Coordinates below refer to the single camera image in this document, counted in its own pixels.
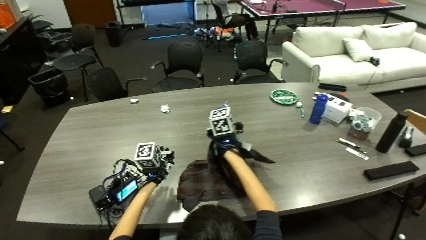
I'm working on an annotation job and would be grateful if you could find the light wooden chair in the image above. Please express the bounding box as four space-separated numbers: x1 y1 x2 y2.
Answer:
403 108 426 136

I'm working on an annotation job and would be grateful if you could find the brown wooden door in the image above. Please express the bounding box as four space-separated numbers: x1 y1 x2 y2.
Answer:
61 0 118 29

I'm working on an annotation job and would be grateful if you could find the the person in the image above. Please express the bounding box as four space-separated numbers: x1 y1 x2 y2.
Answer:
110 203 284 240

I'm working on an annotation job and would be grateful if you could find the person's right hand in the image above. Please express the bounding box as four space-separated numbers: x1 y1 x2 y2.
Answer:
204 122 246 153

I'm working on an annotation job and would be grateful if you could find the black square trash bin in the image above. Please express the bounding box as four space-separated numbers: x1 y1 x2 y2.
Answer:
26 67 73 109

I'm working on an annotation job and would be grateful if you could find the dark brown cloth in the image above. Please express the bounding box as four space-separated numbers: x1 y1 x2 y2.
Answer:
175 147 276 212

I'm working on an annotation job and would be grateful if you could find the right glove white marker cube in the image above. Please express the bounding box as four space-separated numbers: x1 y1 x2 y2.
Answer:
207 102 235 138

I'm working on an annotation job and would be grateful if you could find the blue water bottle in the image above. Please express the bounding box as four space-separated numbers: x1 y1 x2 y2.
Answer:
307 93 330 126

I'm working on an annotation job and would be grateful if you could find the black round bin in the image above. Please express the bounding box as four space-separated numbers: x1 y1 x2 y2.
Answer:
103 20 125 48

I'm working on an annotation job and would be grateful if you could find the person's left hand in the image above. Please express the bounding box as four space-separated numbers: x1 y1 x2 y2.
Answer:
143 148 175 184

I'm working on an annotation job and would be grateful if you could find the white sofa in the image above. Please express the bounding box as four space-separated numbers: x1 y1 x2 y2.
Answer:
280 21 426 94

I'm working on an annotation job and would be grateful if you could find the black battery box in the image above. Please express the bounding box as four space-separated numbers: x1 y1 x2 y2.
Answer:
87 184 113 210

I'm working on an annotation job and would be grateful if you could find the small white throw pillow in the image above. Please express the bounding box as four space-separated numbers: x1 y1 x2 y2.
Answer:
340 37 375 63

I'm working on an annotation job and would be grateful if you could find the orange box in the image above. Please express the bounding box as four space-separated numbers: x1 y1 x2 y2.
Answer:
0 2 18 30

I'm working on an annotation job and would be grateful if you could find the small black pouch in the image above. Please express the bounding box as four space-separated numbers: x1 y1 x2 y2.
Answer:
403 143 426 158

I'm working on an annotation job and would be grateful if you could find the white cardboard box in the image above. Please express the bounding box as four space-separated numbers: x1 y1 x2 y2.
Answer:
320 96 354 125

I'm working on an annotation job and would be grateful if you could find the black mesh office chair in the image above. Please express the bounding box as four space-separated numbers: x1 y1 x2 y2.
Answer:
230 39 288 85
85 66 148 103
148 39 206 94
51 23 103 101

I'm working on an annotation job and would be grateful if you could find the purple table-tennis table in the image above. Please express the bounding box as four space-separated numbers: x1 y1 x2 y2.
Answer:
238 0 407 44

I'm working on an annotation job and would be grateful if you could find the blue light strip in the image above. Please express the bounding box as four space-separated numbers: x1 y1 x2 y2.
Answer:
145 32 187 41

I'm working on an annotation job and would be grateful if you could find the black and white marker pen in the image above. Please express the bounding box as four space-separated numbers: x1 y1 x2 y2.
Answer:
335 137 361 150

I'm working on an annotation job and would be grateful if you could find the black water bottle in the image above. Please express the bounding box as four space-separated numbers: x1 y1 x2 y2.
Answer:
373 112 409 154

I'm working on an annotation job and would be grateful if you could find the dark wooden cabinet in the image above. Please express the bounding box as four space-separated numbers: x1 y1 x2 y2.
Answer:
0 15 47 106

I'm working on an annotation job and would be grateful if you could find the flat black case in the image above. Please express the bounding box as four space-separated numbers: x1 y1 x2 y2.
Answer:
316 82 348 93

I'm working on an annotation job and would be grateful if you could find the left glove white marker cube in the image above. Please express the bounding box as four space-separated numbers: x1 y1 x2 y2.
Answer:
133 141 162 169

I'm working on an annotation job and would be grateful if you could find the glove white marker cube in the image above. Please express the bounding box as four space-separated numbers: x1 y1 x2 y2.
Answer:
207 102 235 138
133 141 162 169

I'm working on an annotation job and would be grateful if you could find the wrist device with blue screen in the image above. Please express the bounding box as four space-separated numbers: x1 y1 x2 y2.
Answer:
103 159 150 205

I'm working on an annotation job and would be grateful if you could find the clear plastic container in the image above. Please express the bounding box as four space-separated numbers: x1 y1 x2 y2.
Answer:
346 106 383 141

